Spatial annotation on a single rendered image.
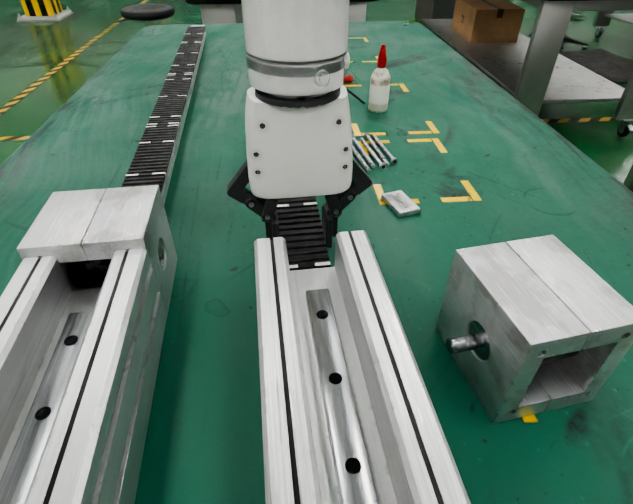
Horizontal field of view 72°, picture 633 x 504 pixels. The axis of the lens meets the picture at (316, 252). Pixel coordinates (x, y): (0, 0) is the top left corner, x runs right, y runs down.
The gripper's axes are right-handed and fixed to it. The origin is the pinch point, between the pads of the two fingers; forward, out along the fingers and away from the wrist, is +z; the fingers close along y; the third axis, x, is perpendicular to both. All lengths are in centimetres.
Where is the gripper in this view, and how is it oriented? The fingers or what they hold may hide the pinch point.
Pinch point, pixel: (301, 229)
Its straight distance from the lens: 47.7
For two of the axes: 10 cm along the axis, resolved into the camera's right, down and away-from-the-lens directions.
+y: -9.9, 0.9, -1.1
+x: 1.4, 6.2, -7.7
